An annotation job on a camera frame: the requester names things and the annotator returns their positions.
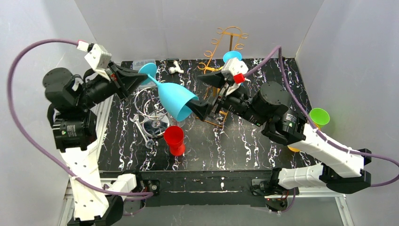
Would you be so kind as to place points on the white pipe fitting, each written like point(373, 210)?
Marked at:
point(176, 68)

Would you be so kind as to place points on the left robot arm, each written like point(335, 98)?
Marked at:
point(73, 122)

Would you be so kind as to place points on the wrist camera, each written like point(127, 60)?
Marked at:
point(97, 57)
point(237, 69)

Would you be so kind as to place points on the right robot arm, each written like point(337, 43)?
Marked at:
point(269, 108)

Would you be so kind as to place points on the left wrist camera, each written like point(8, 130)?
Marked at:
point(97, 57)

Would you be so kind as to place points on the blue plastic goblet front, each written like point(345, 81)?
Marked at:
point(173, 97)

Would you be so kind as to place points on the silver wire glass rack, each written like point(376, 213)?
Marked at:
point(153, 117)

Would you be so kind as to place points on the silver wrench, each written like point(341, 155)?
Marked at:
point(149, 143)

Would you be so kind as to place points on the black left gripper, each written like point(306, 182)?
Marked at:
point(115, 81)

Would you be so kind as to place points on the red plastic goblet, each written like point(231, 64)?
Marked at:
point(174, 137)

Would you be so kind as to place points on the green plastic goblet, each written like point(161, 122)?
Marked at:
point(320, 117)

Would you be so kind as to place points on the blue plastic goblet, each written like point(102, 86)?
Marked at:
point(173, 97)
point(232, 54)

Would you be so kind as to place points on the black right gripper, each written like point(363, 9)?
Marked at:
point(219, 97)

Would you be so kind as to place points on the gold wire glass rack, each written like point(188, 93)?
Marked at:
point(229, 39)

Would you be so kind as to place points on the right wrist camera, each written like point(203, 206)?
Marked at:
point(237, 69)

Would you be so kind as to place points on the clear cut glass goblet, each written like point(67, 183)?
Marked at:
point(175, 122)

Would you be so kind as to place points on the clear plastic organizer box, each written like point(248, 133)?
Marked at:
point(138, 64)

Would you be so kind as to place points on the orange plastic goblet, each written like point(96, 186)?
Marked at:
point(293, 149)

